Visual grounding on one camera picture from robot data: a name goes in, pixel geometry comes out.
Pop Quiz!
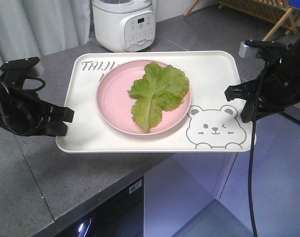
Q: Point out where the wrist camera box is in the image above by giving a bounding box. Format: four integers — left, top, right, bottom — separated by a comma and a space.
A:
0, 57, 44, 77
238, 39, 288, 59

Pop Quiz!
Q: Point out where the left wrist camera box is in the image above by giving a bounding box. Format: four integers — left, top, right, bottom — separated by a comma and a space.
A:
0, 57, 44, 77

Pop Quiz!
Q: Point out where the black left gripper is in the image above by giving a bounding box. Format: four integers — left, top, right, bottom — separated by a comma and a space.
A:
0, 84, 75, 136

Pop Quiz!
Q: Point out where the grey side cabinet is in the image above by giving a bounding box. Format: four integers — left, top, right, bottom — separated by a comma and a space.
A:
219, 114, 300, 237

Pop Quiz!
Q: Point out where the grey cabinet door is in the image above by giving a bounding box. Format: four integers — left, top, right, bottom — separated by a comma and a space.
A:
144, 153, 231, 237

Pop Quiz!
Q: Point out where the white pleated curtain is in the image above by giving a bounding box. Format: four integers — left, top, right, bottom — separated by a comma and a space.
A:
0, 0, 93, 66

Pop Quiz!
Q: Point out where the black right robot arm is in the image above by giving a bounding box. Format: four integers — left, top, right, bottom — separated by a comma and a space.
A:
225, 38, 300, 123

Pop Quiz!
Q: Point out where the cream bear print tray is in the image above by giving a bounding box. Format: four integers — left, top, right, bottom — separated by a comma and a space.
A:
56, 51, 252, 153

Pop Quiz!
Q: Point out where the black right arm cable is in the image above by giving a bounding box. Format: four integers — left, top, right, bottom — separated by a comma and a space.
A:
247, 60, 269, 237

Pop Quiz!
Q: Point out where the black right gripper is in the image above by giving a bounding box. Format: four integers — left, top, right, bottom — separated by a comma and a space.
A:
225, 59, 300, 123

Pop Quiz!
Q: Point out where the green lettuce leaf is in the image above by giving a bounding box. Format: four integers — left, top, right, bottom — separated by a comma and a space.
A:
128, 62, 189, 133

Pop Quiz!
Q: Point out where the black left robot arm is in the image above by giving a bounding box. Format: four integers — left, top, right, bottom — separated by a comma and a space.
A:
0, 78, 75, 137

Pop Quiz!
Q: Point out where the wooden folding rack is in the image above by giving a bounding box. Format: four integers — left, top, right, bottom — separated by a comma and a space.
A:
184, 0, 300, 41

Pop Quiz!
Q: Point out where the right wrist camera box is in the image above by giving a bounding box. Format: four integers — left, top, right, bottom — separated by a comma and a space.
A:
238, 39, 288, 59

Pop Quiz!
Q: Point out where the black drawer disinfection cabinet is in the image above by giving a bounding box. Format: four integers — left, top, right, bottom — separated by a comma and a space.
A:
56, 177, 144, 237

